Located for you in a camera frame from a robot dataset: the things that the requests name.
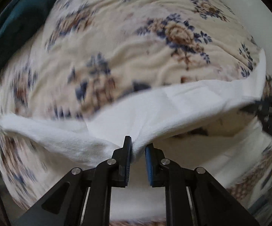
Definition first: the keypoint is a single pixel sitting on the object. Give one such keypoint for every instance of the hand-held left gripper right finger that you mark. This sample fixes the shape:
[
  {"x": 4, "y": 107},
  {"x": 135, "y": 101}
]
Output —
[{"x": 148, "y": 167}]

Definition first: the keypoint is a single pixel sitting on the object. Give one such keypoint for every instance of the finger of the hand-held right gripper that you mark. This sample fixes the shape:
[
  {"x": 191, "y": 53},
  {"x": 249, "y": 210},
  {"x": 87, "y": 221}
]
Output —
[{"x": 254, "y": 107}]

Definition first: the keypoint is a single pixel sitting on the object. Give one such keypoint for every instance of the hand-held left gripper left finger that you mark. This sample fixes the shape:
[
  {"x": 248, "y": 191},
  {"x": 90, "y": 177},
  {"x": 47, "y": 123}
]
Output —
[{"x": 127, "y": 162}]

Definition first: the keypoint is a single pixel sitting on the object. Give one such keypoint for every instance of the white towel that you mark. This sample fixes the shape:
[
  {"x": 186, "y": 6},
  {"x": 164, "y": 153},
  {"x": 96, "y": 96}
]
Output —
[{"x": 173, "y": 108}]

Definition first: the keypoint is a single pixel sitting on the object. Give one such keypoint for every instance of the floral printed blanket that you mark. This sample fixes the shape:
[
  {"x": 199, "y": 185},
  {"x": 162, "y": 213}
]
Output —
[{"x": 131, "y": 42}]

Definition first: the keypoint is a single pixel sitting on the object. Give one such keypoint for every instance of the dark teal cloth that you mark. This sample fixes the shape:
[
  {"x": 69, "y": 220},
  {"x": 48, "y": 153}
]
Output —
[{"x": 15, "y": 23}]

